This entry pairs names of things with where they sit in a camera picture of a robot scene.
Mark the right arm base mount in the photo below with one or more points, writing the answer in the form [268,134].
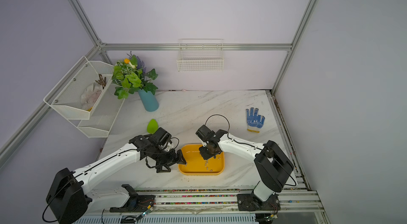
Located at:
[249,202]

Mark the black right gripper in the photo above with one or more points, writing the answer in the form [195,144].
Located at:
[205,155]

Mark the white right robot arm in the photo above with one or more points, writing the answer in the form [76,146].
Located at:
[273,165]

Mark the brown twigs in shelf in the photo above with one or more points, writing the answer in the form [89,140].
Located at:
[102,81]

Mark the white wire wall basket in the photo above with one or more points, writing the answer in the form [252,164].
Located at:
[200,55]

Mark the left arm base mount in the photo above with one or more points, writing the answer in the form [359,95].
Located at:
[136,202]

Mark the aluminium rail platform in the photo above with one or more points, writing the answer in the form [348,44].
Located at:
[215,206]

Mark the white mesh wall shelf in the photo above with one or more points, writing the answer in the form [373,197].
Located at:
[65,99]

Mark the yellow plastic storage box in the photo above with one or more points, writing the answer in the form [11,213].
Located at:
[196,165]

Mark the green yellow brush tool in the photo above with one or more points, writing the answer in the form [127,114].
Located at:
[152,126]

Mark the green artificial plant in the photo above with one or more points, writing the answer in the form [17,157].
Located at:
[130,75]

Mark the blue dotted work glove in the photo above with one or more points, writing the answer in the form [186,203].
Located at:
[255,121]

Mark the white cloth in shelf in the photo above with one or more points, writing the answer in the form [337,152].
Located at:
[90,96]

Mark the teal vase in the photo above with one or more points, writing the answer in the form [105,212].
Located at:
[149,100]

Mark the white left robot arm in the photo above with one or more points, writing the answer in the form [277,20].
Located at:
[73,193]

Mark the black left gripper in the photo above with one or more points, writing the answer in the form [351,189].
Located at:
[173,159]

